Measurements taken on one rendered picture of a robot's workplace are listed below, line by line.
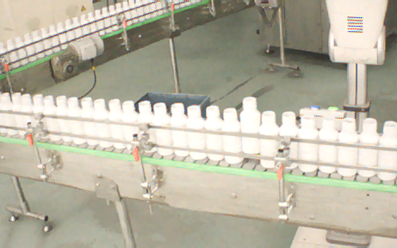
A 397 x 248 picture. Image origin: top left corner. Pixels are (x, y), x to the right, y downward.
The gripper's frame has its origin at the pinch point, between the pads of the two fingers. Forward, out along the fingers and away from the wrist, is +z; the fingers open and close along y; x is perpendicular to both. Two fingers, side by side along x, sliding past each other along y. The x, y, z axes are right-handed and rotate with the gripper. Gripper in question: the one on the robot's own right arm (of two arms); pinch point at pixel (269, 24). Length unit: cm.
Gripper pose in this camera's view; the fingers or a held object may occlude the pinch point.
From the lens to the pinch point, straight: 149.1
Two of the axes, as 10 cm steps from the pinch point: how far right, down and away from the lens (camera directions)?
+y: -2.9, 4.5, -8.5
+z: 0.7, 8.9, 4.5
